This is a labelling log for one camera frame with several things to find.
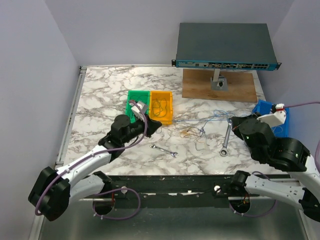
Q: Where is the yellow plastic bin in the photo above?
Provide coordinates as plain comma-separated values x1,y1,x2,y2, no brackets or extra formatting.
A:
148,91,173,126

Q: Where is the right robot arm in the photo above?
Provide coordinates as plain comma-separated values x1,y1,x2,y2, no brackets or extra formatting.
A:
230,114,320,222

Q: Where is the blue purple cable bundle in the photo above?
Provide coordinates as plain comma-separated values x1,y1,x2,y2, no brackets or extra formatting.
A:
172,109,235,151

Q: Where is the blue plastic bin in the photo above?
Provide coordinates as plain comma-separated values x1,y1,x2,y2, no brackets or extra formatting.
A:
251,99,290,138

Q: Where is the grey metal stand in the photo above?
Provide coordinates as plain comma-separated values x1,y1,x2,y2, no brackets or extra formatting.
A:
210,69,228,92

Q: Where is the silver open-end wrench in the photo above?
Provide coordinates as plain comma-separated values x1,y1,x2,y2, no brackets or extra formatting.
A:
150,144,179,158

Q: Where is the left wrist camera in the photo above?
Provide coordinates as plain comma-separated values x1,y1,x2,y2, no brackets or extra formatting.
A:
129,100,148,121

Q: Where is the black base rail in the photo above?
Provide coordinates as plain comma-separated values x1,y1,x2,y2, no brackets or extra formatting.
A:
82,174,261,208

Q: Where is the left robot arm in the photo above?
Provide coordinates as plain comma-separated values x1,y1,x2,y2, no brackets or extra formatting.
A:
28,114,162,221

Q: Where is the green plastic bin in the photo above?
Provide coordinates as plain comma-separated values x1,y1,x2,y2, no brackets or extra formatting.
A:
125,90,150,123

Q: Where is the aluminium frame rail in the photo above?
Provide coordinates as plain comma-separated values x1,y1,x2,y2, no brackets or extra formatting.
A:
27,66,88,240

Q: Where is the brown wooden board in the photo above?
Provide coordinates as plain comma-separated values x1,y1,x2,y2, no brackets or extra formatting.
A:
182,69,257,103

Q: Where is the grey network switch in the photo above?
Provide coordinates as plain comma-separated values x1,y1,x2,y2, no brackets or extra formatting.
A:
171,23,281,71

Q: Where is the silver ratchet wrench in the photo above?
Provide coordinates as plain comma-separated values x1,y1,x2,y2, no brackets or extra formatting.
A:
219,118,232,157

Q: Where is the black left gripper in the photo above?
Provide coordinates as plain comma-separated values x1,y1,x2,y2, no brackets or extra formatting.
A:
121,112,161,144

